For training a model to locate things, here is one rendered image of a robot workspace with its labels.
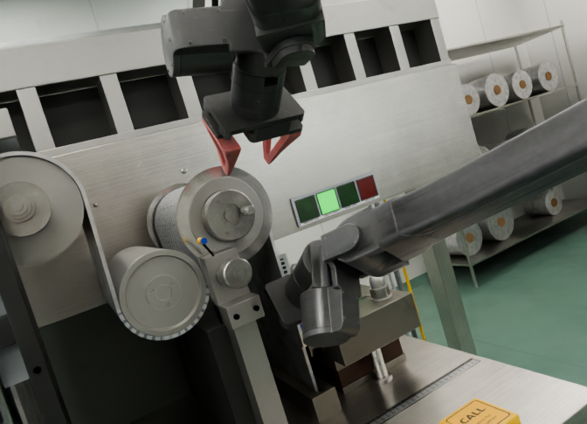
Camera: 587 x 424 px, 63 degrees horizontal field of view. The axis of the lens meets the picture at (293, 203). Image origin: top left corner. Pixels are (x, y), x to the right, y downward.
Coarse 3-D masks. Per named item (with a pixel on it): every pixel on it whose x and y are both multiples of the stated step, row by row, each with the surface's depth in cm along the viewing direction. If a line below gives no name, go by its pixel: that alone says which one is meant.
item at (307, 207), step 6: (306, 198) 114; (312, 198) 115; (300, 204) 114; (306, 204) 114; (312, 204) 115; (300, 210) 114; (306, 210) 114; (312, 210) 115; (300, 216) 113; (306, 216) 114; (312, 216) 115
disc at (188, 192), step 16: (208, 176) 71; (224, 176) 72; (240, 176) 73; (192, 192) 70; (256, 192) 74; (176, 208) 69; (192, 240) 69; (224, 240) 71; (256, 240) 73; (240, 256) 72
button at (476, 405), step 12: (468, 408) 63; (480, 408) 62; (492, 408) 61; (444, 420) 62; (456, 420) 61; (468, 420) 61; (480, 420) 60; (492, 420) 59; (504, 420) 58; (516, 420) 59
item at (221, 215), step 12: (216, 192) 70; (228, 192) 70; (240, 192) 71; (204, 204) 70; (216, 204) 69; (228, 204) 70; (240, 204) 70; (204, 216) 69; (216, 216) 69; (228, 216) 70; (240, 216) 71; (252, 216) 71; (216, 228) 69; (228, 228) 69; (240, 228) 70; (228, 240) 70
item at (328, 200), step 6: (324, 192) 117; (330, 192) 117; (318, 198) 116; (324, 198) 116; (330, 198) 117; (336, 198) 118; (324, 204) 116; (330, 204) 117; (336, 204) 118; (324, 210) 116; (330, 210) 117
